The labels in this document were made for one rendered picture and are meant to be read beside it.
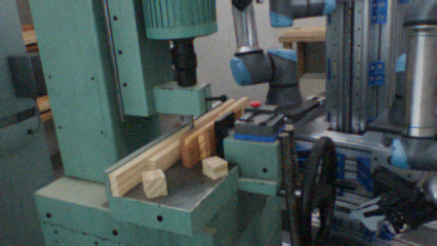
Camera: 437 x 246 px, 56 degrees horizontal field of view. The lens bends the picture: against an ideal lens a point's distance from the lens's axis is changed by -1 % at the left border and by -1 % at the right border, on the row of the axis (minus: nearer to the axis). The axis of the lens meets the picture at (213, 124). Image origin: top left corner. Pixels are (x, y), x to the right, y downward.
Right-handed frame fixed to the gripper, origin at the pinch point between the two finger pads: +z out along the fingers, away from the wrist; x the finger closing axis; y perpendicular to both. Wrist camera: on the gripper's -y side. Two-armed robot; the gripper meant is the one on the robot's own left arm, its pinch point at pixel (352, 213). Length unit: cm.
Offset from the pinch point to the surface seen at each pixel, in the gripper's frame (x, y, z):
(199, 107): -13.0, -43.6, 15.5
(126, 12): -17, -72, 17
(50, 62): -21, -75, 45
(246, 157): -16.7, -28.0, 8.8
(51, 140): 135, -88, 269
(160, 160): -27, -38, 23
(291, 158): -11.4, -22.3, 1.6
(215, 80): 306, -64, 195
